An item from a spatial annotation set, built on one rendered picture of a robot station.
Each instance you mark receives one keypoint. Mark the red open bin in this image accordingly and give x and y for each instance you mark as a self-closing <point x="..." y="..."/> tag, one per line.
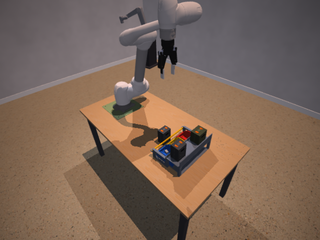
<point x="184" y="135"/>

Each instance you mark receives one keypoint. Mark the blue bin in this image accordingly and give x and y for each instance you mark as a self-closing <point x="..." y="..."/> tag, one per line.
<point x="162" y="150"/>

